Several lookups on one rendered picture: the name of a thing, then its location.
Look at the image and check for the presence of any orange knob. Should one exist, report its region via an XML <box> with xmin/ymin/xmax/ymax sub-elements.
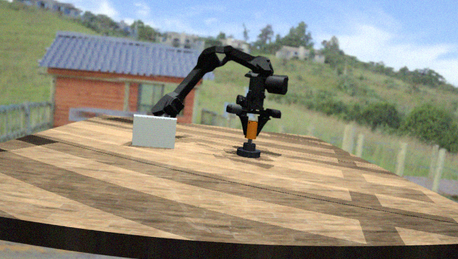
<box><xmin>245</xmin><ymin>120</ymin><xmax>258</xmax><ymax>139</ymax></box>

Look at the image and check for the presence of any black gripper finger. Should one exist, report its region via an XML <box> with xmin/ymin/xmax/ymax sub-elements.
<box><xmin>236</xmin><ymin>114</ymin><xmax>248</xmax><ymax>135</ymax></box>
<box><xmin>257</xmin><ymin>116</ymin><xmax>271</xmax><ymax>136</ymax></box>

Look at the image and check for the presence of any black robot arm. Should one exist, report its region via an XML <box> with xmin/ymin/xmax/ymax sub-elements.
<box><xmin>151</xmin><ymin>45</ymin><xmax>288</xmax><ymax>118</ymax></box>

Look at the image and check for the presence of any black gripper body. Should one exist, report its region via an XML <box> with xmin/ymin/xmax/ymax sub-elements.
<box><xmin>226</xmin><ymin>90</ymin><xmax>281</xmax><ymax>118</ymax></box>

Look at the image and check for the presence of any black round pedestal with silver shaft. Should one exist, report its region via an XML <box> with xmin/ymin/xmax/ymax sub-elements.
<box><xmin>237</xmin><ymin>139</ymin><xmax>261</xmax><ymax>158</ymax></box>

